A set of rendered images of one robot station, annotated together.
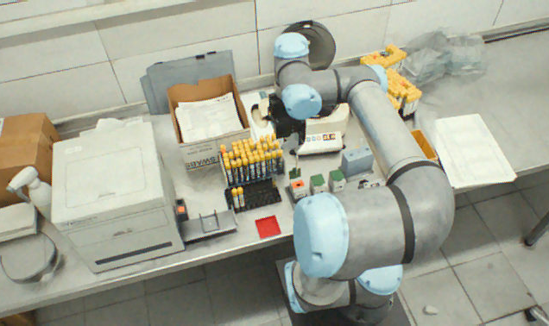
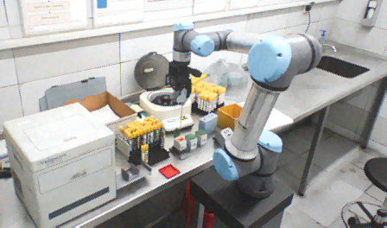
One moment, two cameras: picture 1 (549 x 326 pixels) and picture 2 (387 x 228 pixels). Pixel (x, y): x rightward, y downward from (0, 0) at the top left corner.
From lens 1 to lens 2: 71 cm
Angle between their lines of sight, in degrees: 34
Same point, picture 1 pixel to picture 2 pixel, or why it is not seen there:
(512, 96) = not seen: hidden behind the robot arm
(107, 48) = (18, 73)
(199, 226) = (123, 177)
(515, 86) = not seen: hidden behind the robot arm
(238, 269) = not seen: outside the picture
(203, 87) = (88, 102)
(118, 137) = (59, 111)
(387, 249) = (305, 51)
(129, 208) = (90, 145)
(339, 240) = (286, 46)
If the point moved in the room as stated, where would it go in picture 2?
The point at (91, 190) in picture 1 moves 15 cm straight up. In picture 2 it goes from (54, 138) to (49, 98)
